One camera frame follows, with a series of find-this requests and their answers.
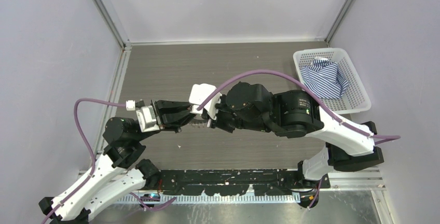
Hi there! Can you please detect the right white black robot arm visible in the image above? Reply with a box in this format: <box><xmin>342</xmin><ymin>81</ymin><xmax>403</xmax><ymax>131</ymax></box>
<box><xmin>189</xmin><ymin>82</ymin><xmax>384</xmax><ymax>188</ymax></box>

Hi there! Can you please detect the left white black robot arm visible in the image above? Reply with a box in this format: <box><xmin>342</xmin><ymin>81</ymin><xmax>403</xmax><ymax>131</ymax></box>
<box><xmin>38</xmin><ymin>98</ymin><xmax>195</xmax><ymax>223</ymax></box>

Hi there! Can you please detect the blue striped shirt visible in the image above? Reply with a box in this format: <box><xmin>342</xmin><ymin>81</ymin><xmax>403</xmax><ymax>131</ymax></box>
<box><xmin>300</xmin><ymin>57</ymin><xmax>349</xmax><ymax>100</ymax></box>

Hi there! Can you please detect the white plastic basket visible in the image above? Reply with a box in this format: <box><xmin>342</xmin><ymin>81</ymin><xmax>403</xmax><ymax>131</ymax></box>
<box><xmin>293</xmin><ymin>48</ymin><xmax>372</xmax><ymax>115</ymax></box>

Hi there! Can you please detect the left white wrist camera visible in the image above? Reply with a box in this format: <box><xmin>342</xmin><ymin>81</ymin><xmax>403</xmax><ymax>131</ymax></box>
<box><xmin>125</xmin><ymin>100</ymin><xmax>161</xmax><ymax>133</ymax></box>

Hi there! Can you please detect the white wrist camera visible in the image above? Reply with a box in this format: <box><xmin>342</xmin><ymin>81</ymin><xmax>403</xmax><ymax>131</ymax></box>
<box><xmin>125</xmin><ymin>100</ymin><xmax>161</xmax><ymax>133</ymax></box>
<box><xmin>188</xmin><ymin>83</ymin><xmax>222</xmax><ymax>120</ymax></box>

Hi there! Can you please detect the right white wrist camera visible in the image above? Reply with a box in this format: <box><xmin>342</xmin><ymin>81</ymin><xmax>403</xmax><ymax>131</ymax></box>
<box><xmin>188</xmin><ymin>83</ymin><xmax>222</xmax><ymax>120</ymax></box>

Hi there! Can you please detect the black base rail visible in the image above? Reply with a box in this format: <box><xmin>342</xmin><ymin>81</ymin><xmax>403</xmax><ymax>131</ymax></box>
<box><xmin>142</xmin><ymin>169</ymin><xmax>330</xmax><ymax>197</ymax></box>

